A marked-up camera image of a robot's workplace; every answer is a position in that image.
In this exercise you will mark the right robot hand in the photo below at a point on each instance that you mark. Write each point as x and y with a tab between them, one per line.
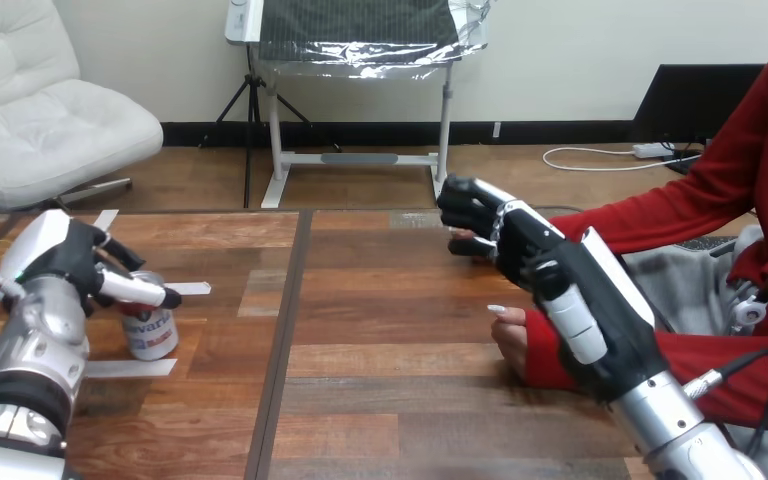
576	278

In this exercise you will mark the person's hand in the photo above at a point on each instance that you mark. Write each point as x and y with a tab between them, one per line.
510	341
467	234

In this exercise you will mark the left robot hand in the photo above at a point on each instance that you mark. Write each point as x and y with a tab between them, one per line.
66	255

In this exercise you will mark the red and white drink can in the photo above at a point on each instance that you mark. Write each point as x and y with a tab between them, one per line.
152	334

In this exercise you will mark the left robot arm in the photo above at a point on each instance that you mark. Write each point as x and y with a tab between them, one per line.
33	358

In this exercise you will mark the person's forearm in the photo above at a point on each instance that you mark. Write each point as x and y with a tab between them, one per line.
656	212
695	350

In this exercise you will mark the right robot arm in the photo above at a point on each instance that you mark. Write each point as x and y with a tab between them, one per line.
675	430

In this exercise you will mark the white cushioned chair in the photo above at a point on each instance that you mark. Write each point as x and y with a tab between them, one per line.
46	126

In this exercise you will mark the white power strip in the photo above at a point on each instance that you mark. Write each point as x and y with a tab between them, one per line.
652	150

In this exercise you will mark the foil sheet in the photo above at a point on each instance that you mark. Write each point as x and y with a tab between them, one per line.
357	56

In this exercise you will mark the dark screen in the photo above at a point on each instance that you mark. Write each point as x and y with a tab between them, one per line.
689	99

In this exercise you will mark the black tripod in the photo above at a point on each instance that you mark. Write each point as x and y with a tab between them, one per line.
249	132

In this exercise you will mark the white plastic box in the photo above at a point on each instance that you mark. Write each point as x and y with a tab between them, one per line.
241	23

